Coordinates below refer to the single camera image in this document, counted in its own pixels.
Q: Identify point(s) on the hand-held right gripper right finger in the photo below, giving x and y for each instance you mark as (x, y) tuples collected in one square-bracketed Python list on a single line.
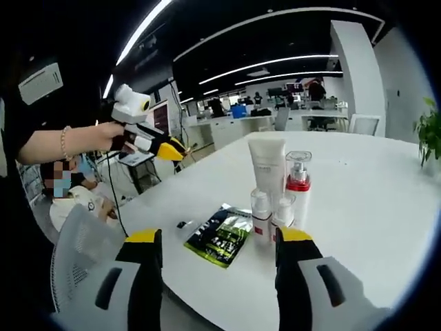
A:
[(293, 276)]

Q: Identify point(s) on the potted green plant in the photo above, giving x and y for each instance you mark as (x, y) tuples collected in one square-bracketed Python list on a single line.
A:
[(430, 134)]

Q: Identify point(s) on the large red-collared skincare bottle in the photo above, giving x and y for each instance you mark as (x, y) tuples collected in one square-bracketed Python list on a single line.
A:
[(299, 200)]

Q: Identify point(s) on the white framed chair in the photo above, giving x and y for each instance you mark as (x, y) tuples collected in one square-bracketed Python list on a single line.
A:
[(364, 125)]

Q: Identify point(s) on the person's left hand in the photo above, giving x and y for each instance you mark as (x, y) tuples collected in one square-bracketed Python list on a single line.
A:
[(103, 136)]

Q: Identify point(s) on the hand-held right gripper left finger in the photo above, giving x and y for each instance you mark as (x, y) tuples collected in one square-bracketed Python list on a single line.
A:
[(144, 276)]

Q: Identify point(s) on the person in black shirt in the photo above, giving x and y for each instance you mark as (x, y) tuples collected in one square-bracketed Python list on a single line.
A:
[(20, 113)]

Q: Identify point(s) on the white skincare tube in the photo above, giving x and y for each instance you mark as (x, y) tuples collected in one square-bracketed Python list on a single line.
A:
[(267, 162)]

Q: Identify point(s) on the silver laptop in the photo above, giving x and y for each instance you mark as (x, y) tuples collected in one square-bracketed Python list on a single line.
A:
[(134, 158)]

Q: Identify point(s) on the ceiling air conditioner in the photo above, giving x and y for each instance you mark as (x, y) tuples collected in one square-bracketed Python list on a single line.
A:
[(41, 84)]

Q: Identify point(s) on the small white skincare bottle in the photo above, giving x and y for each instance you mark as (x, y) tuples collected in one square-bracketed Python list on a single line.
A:
[(261, 220), (284, 213)]

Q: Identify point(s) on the white mesh office chair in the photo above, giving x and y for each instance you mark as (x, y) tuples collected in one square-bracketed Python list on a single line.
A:
[(79, 241)]

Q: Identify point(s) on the blue storage bin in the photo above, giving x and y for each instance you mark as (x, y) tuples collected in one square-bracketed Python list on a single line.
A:
[(238, 111)]

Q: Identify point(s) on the green black skincare sachet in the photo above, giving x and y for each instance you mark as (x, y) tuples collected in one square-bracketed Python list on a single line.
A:
[(220, 238)]

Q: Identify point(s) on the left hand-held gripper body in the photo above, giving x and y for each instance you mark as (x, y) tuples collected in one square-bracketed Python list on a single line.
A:
[(131, 107)]

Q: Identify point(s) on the ceiling light strip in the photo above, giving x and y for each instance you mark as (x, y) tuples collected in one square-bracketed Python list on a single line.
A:
[(143, 31)]

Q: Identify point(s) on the computer monitor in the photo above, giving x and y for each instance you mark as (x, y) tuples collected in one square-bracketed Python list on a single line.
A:
[(161, 117)]

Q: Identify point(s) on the small white skincare sachet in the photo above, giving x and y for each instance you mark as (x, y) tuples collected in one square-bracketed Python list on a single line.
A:
[(189, 229)]

